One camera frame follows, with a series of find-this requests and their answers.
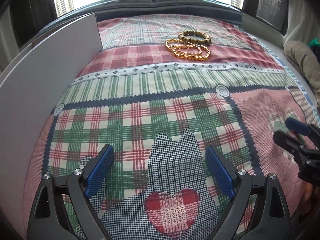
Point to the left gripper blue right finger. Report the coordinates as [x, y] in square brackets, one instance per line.
[270, 218]

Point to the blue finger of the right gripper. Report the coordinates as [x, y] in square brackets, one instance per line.
[291, 144]
[309, 130]

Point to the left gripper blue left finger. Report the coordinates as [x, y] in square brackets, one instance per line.
[48, 217]

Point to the person's right hand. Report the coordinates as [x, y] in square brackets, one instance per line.
[310, 192]

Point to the beige cushion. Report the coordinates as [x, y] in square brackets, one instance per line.
[305, 62]

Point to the green cloth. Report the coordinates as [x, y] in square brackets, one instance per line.
[314, 43]

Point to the white curtain right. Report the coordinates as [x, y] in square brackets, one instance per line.
[302, 23]

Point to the white curtain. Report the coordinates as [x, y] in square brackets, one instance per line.
[302, 23]
[9, 47]

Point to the plaid patchwork bed quilt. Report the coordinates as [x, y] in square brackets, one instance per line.
[161, 90]

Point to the white cardboard box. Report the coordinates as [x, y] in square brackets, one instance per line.
[31, 86]

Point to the white curtain left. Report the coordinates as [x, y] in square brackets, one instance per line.
[9, 47]

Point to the striped blue green pillow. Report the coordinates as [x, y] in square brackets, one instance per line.
[110, 9]

